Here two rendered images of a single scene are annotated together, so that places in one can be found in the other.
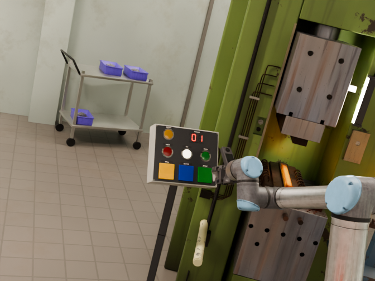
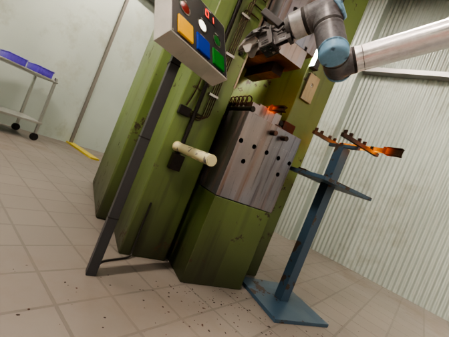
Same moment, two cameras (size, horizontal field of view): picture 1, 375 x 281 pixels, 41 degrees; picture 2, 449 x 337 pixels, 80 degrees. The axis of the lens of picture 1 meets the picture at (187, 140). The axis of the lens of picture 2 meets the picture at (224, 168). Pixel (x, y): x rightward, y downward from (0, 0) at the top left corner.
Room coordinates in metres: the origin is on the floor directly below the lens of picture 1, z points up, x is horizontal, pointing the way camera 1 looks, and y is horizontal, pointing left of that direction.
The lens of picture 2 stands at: (1.25, 0.29, 0.63)
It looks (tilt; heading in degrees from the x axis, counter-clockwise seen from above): 1 degrees down; 328
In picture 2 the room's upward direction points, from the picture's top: 22 degrees clockwise
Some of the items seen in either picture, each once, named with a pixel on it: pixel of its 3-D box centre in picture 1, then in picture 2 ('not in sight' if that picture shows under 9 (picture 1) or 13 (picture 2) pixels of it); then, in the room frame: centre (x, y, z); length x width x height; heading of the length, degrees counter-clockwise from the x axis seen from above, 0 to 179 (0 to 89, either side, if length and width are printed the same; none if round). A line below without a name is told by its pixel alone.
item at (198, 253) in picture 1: (201, 241); (192, 152); (2.36, -0.20, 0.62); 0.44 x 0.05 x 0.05; 178
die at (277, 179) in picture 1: (279, 180); (245, 113); (2.64, -0.55, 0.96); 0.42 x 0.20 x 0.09; 178
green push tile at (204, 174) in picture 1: (204, 175); (217, 60); (2.29, -0.12, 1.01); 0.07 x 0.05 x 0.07; 113
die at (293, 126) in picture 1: (298, 119); (268, 57); (2.64, -0.55, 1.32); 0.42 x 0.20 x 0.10; 178
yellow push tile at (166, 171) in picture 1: (166, 171); (184, 29); (2.22, 0.06, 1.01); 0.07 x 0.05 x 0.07; 113
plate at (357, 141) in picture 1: (356, 146); (309, 88); (2.55, -0.87, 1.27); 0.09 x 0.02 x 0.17; 88
